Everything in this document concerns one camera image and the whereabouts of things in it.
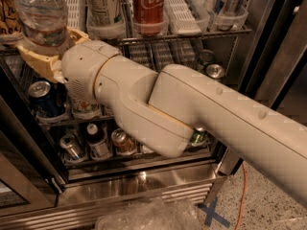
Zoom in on orange cable on floor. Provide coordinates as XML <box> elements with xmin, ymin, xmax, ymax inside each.
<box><xmin>233</xmin><ymin>161</ymin><xmax>248</xmax><ymax>230</ymax></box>

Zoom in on green can bottom shelf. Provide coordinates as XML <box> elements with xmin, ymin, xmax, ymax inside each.
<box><xmin>190</xmin><ymin>128</ymin><xmax>207</xmax><ymax>146</ymax></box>

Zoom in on stainless steel fridge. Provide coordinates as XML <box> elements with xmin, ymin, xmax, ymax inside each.
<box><xmin>0</xmin><ymin>0</ymin><xmax>271</xmax><ymax>230</ymax></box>

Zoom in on silver can bottom shelf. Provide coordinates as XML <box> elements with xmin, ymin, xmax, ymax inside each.
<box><xmin>59</xmin><ymin>134</ymin><xmax>85</xmax><ymax>161</ymax></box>

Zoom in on blue tape cross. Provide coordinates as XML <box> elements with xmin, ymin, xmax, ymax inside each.
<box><xmin>198</xmin><ymin>197</ymin><xmax>230</xmax><ymax>228</ymax></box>

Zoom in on gold can bottom shelf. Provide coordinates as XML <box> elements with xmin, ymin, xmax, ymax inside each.
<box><xmin>111</xmin><ymin>128</ymin><xmax>137</xmax><ymax>155</ymax></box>

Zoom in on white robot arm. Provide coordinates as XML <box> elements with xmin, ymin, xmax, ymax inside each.
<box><xmin>17</xmin><ymin>29</ymin><xmax>307</xmax><ymax>205</ymax></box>

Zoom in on green can front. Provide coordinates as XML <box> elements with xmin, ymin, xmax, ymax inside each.
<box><xmin>205</xmin><ymin>63</ymin><xmax>225</xmax><ymax>81</ymax></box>

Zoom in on green can rear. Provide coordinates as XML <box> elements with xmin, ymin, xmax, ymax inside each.
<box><xmin>193</xmin><ymin>50</ymin><xmax>215</xmax><ymax>72</ymax></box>

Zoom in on silver blue slim can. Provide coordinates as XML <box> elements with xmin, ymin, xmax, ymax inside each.
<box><xmin>204</xmin><ymin>0</ymin><xmax>248</xmax><ymax>32</ymax></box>

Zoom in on dark bottle white cap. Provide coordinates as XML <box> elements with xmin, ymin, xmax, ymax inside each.
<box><xmin>86</xmin><ymin>123</ymin><xmax>111</xmax><ymax>159</ymax></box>

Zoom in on white diet soda can front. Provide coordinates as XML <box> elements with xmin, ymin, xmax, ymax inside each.
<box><xmin>70</xmin><ymin>99</ymin><xmax>101</xmax><ymax>119</ymax></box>

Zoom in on fridge door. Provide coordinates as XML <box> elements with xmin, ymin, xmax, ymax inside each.
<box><xmin>0</xmin><ymin>61</ymin><xmax>62</xmax><ymax>218</ymax></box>

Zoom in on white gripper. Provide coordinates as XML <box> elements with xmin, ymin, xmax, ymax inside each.
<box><xmin>17</xmin><ymin>27</ymin><xmax>122</xmax><ymax>103</ymax></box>

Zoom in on clear plastic water bottle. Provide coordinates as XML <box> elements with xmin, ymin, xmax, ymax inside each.
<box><xmin>14</xmin><ymin>0</ymin><xmax>68</xmax><ymax>56</ymax></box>

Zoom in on LaCroix can top shelf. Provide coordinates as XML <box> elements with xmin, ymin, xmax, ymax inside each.
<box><xmin>0</xmin><ymin>0</ymin><xmax>22</xmax><ymax>44</ymax></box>

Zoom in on clear plastic bag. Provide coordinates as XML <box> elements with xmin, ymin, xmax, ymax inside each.
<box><xmin>95</xmin><ymin>198</ymin><xmax>201</xmax><ymax>230</ymax></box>

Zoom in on blue can front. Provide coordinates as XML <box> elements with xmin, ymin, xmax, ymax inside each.
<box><xmin>28</xmin><ymin>80</ymin><xmax>65</xmax><ymax>118</ymax></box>

